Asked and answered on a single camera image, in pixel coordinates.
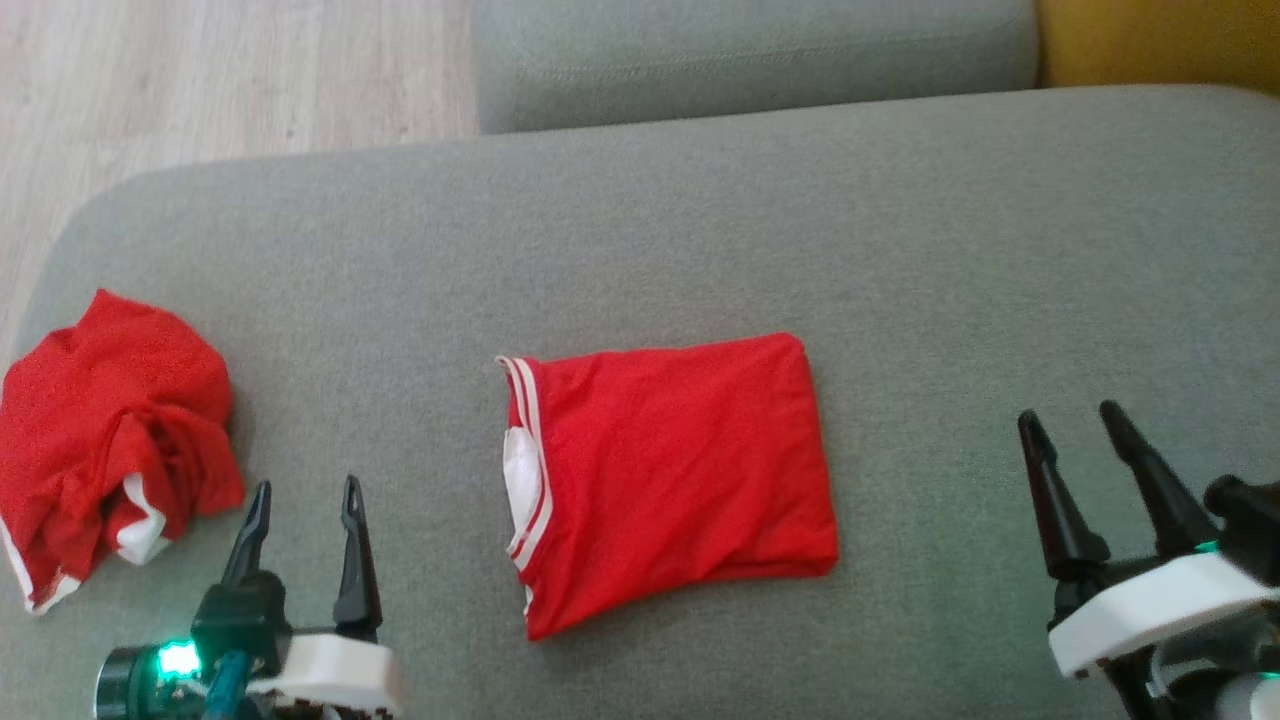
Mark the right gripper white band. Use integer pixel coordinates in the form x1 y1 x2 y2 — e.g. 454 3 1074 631
1017 400 1280 683

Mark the left camera cable teal plug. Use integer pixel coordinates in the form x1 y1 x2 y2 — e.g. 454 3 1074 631
203 650 253 720

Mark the red polo shirt white collar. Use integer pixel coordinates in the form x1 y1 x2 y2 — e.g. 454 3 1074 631
495 332 841 643

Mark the red shorts white side stripe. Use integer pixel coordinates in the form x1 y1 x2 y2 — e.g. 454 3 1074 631
0 288 247 616

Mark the grey fabric sofa seat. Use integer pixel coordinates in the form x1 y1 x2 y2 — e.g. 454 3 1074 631
0 85 1280 720

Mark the grey sofa cushion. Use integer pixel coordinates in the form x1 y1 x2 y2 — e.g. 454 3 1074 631
470 0 1041 136

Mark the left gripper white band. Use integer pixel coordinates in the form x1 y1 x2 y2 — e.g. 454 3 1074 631
190 474 407 716

